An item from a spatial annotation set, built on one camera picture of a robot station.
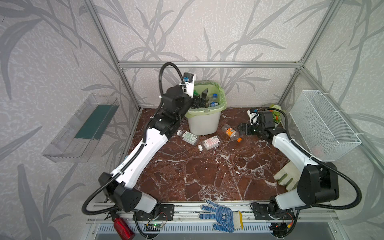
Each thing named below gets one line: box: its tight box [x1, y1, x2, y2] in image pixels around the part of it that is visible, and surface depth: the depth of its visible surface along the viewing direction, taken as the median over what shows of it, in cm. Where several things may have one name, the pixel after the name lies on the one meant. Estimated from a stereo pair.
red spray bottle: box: [104, 211, 135, 240], surface depth 68 cm
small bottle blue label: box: [208, 93, 220, 107], surface depth 95 cm
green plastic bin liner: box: [185, 80, 227, 118], surface depth 90 cm
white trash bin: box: [185, 81, 227, 136], surface depth 93 cm
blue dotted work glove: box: [198, 199, 244, 233], surface depth 74 cm
